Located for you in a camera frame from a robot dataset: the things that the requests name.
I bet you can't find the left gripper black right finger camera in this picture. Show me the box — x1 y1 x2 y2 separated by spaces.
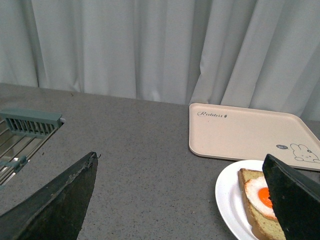
262 154 320 240

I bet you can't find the white oval plate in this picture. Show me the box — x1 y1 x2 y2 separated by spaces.
215 160 263 240

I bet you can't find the beige rabbit tray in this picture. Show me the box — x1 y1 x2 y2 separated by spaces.
189 103 320 171

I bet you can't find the bottom bread slice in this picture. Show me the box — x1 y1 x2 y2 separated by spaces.
238 168 285 240

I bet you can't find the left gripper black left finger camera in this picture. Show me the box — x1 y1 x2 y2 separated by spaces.
0 152 98 240

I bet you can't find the fried egg toy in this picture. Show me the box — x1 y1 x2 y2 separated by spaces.
244 176 278 221

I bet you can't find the metal sink drying rack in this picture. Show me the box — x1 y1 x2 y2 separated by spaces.
0 108 65 189

